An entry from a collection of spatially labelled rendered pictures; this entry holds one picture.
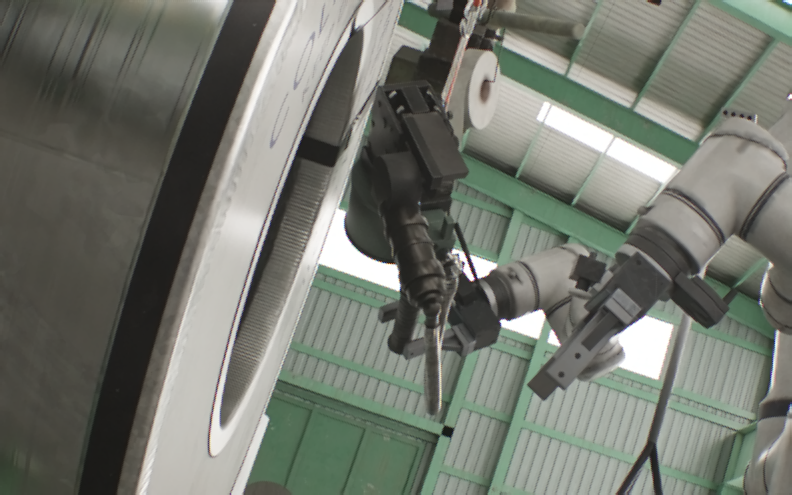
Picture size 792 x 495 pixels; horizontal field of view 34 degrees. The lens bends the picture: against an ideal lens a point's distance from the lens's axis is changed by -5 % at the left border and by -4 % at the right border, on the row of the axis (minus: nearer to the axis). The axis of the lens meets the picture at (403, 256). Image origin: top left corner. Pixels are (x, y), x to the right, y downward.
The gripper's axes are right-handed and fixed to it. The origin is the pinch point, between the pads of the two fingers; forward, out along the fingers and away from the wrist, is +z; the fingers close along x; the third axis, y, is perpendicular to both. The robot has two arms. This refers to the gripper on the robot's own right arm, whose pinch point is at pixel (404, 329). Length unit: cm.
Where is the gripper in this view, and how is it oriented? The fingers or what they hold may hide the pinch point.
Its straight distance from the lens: 201.1
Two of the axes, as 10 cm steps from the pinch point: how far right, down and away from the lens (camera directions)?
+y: 1.5, -6.6, -7.4
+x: 4.9, 7.0, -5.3
